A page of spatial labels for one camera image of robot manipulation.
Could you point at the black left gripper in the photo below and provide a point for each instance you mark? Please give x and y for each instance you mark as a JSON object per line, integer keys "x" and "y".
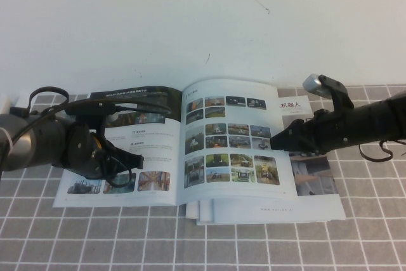
{"x": 82, "y": 150}

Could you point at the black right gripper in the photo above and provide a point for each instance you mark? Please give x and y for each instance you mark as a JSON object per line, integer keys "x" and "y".
{"x": 330, "y": 131}

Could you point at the book with photo pages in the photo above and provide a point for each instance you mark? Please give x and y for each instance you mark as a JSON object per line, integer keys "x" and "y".
{"x": 222, "y": 169}

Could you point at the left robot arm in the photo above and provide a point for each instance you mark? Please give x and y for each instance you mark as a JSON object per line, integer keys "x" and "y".
{"x": 38, "y": 144}

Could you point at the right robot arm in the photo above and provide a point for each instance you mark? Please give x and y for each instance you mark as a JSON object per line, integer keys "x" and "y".
{"x": 380, "y": 122}

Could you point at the brochure with robot office cover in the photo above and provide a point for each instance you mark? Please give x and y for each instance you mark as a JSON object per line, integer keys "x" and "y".
{"x": 317, "y": 172}

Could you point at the white stacked booklet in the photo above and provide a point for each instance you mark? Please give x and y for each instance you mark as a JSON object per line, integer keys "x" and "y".
{"x": 206, "y": 212}
{"x": 192, "y": 210}

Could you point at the grey white-grid tablecloth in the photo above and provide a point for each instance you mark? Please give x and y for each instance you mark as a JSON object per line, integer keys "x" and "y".
{"x": 203, "y": 245}

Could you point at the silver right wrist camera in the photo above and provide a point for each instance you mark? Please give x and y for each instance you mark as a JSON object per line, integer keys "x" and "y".
{"x": 312, "y": 85}

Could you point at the black left camera bracket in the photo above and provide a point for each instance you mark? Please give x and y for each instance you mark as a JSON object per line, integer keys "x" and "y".
{"x": 89, "y": 108}

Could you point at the black camera bracket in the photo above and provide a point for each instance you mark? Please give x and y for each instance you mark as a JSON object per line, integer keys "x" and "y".
{"x": 89, "y": 108}
{"x": 341, "y": 93}

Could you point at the black right camera bracket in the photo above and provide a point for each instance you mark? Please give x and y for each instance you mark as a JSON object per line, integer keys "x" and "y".
{"x": 341, "y": 93}

